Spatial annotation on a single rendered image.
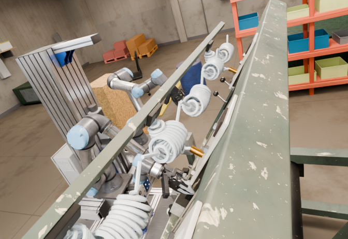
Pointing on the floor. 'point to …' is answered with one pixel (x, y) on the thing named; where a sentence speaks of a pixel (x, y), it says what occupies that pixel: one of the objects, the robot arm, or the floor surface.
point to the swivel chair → (137, 70)
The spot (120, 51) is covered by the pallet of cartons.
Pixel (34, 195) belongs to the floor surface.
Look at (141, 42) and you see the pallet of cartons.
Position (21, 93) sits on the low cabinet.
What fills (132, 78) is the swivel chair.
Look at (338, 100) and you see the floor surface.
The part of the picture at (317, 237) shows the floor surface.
